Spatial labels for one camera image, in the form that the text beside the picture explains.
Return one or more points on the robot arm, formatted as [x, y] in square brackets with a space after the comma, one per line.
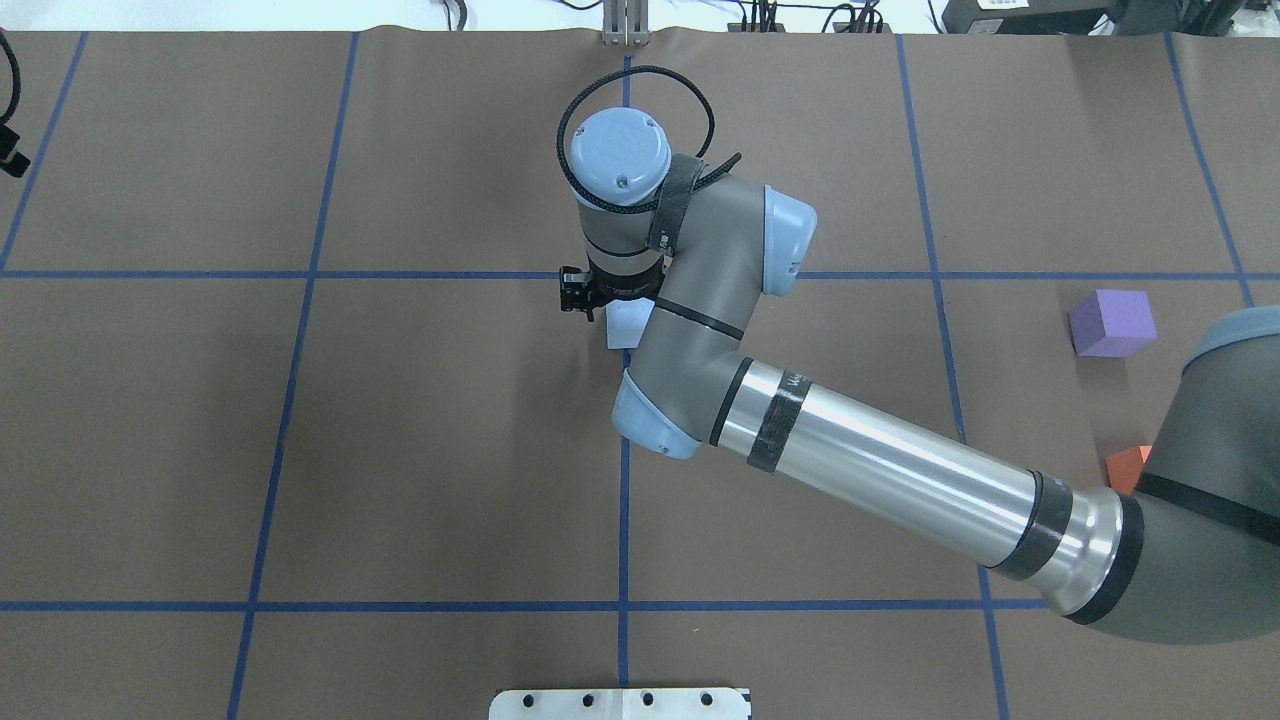
[1189, 556]

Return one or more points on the purple block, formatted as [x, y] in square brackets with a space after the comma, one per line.
[1112, 323]

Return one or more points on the orange block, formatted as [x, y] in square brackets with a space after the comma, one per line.
[1124, 469]

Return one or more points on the black power adapter box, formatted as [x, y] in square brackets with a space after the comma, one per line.
[1022, 17]

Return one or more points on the aluminium frame post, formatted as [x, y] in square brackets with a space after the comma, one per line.
[626, 23]

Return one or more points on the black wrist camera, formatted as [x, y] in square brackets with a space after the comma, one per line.
[13, 162]

